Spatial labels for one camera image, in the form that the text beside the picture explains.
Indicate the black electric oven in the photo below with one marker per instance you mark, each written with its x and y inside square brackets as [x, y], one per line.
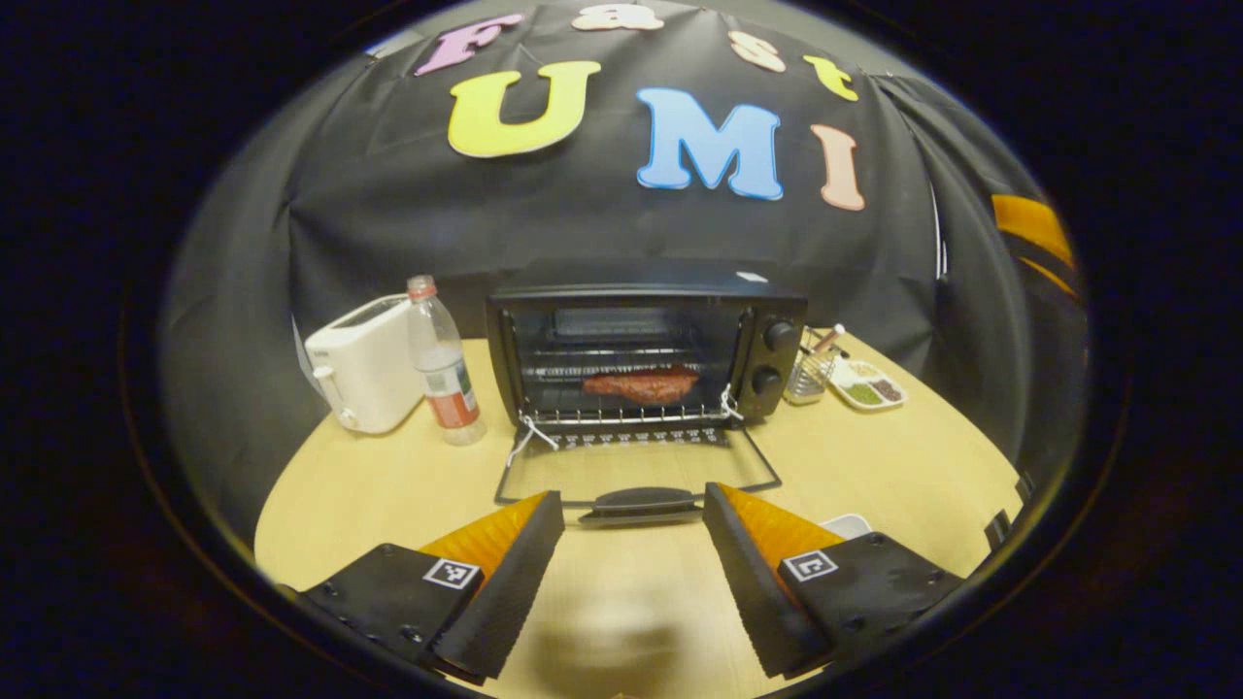
[631, 291]

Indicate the white divided bean plate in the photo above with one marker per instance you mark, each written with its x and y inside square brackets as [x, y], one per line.
[843, 374]

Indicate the red meat piece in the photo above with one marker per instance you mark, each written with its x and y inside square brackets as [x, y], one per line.
[646, 386]

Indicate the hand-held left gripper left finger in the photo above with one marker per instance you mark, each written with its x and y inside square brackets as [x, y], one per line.
[505, 592]

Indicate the white slotted tray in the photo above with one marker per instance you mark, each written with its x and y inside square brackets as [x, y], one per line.
[847, 525]

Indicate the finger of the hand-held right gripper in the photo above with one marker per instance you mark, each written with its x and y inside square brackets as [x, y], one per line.
[1054, 277]
[1034, 225]

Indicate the white toaster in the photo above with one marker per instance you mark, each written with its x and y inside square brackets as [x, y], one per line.
[364, 369]

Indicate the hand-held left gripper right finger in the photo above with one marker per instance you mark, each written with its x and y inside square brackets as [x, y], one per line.
[753, 582]

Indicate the clear plastic water bottle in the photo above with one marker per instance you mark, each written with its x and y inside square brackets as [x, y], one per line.
[447, 379]

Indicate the black backdrop cloth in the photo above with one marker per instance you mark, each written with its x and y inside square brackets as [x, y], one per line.
[583, 223]

